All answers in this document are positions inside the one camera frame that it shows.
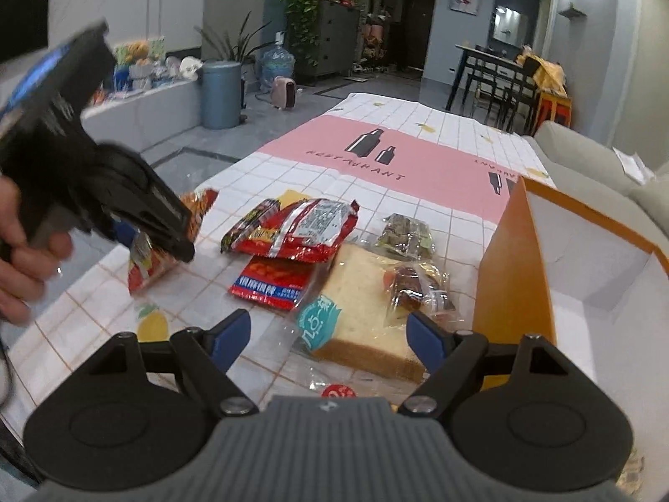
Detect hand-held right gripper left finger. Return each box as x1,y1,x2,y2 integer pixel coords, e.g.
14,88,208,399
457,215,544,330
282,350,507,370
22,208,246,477
78,307,260,420

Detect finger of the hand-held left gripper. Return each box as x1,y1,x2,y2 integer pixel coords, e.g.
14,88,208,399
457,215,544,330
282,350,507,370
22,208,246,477
112,172,196,264

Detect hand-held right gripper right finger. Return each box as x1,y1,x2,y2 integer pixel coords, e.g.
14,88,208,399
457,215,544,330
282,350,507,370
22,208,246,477
397,311,582,422

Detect clear brown snack packet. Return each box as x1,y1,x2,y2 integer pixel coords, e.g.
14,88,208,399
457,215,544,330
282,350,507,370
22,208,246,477
383,263,451,326

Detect orange chip packet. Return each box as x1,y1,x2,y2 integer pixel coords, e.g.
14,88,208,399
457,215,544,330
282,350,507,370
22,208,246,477
128,188,220,295

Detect bread slice packet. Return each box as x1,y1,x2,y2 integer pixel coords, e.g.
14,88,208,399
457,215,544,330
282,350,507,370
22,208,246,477
272,243,437,403

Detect red yellow dark snack packet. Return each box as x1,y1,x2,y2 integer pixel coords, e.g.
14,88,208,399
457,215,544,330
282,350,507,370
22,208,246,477
220,191,309,254

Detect orange cardboard box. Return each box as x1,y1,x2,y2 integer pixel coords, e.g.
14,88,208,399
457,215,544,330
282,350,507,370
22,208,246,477
477,175,669,430

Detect crinkled red white snack packet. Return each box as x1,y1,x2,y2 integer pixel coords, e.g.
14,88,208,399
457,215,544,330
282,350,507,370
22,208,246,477
261,197,360,263

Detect person's left hand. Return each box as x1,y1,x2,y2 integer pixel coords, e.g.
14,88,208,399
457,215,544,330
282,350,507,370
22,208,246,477
0,174,75,326

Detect white low ledge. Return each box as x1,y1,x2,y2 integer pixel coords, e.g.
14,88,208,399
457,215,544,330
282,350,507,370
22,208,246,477
81,79,204,155

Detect pile of colourful packets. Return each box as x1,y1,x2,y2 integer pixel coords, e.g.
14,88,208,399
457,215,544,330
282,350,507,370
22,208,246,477
90,36,204,108

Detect blue grey trash bin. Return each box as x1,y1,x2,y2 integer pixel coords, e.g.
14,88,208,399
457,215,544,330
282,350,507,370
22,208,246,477
201,59,244,131

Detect pink space heater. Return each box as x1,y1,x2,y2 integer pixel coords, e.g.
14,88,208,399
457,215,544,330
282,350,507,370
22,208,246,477
271,76,298,111

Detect pink white checked tablecloth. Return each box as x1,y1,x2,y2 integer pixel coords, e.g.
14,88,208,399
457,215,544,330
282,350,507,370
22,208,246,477
8,92,556,430

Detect long-leaf potted plant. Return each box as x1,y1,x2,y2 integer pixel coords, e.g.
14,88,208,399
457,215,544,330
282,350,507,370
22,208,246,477
194,20,275,96

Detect blue water jug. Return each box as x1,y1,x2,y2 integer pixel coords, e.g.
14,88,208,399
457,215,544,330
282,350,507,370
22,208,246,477
260,44,295,87

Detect grey sofa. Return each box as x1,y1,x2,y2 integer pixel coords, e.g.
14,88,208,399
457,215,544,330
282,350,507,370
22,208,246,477
532,120,669,254

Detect grey drawer cabinet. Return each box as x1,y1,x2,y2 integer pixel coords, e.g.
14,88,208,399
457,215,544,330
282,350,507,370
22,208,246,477
312,0,363,83

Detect climbing green plant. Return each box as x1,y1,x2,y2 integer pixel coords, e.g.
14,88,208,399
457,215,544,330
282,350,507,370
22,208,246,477
278,0,329,70

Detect black dining chair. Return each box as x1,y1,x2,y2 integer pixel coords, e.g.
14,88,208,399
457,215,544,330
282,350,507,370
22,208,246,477
462,63,503,119
500,56,543,135

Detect orange stool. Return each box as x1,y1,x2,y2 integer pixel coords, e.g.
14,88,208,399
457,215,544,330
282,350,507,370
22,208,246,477
537,90,574,127

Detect papers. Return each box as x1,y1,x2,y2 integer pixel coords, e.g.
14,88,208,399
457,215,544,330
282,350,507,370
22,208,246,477
613,147,656,185

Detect black dining table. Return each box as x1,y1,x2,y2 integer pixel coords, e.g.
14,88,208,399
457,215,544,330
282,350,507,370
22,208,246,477
444,43,541,116

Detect yellow cloth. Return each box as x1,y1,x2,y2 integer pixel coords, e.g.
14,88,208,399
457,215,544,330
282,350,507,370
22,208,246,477
516,48,569,99

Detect dark door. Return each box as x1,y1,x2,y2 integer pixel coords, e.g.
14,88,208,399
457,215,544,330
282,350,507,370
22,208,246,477
401,0,437,72

